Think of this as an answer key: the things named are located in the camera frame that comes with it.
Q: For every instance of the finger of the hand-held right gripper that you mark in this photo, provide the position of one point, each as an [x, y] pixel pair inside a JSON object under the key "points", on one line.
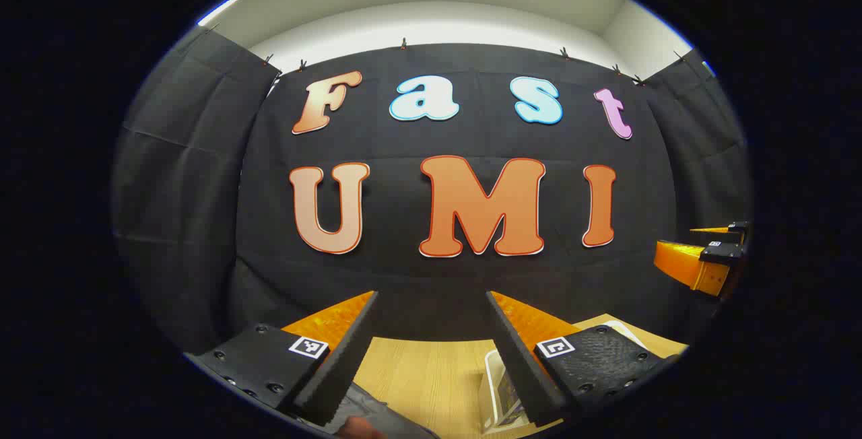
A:
{"points": [[739, 229], [683, 262]]}

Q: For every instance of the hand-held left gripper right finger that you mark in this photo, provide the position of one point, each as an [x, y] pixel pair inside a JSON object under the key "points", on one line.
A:
{"points": [[525, 372]]}

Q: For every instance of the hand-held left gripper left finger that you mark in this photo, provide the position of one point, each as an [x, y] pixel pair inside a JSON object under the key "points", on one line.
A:
{"points": [[347, 365]]}

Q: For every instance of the white bookshelf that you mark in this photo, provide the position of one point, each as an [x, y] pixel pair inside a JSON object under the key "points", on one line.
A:
{"points": [[497, 392]]}

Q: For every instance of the grey schoolbag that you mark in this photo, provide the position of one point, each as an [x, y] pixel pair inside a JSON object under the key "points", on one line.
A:
{"points": [[377, 409]]}

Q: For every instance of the ceiling light strip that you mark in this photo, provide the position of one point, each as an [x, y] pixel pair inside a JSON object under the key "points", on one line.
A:
{"points": [[219, 10]]}

